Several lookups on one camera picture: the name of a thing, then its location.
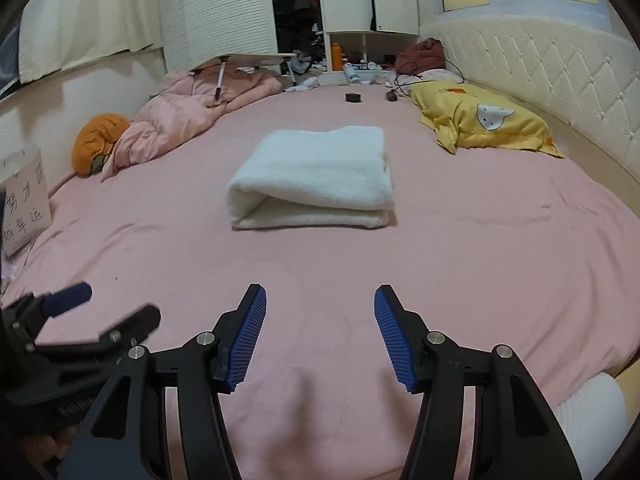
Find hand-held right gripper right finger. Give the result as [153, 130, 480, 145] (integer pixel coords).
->
[374, 284, 583, 480]

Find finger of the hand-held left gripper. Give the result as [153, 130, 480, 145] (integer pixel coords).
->
[10, 281, 93, 346]
[22, 302, 162, 361]

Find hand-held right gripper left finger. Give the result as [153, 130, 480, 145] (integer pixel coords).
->
[57, 284, 268, 480]

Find white knit cardigan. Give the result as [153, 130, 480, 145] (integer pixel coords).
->
[226, 126, 396, 231]

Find person's left hand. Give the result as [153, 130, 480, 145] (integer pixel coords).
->
[42, 422, 83, 466]

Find pink bed sheet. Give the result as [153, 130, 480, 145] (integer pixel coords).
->
[0, 77, 640, 480]

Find orange plush cushion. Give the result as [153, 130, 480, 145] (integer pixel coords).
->
[72, 114, 132, 177]

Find pink duvet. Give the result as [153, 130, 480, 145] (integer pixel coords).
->
[101, 67, 285, 183]

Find white bolster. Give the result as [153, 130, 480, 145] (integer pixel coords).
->
[552, 372, 630, 480]

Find yellow pillow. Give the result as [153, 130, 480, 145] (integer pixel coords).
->
[410, 81, 565, 158]

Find white folding lap desk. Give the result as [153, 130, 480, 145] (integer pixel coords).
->
[189, 52, 299, 101]

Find dark red bag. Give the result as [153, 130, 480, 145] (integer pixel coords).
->
[394, 37, 446, 73]

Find cream curtain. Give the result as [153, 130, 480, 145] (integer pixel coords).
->
[17, 0, 166, 83]

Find white padded headboard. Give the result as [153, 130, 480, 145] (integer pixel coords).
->
[419, 17, 640, 183]

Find white wardrobe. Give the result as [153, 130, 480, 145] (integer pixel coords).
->
[155, 0, 421, 73]

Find hanging dark jackets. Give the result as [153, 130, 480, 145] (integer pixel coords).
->
[272, 0, 326, 56]

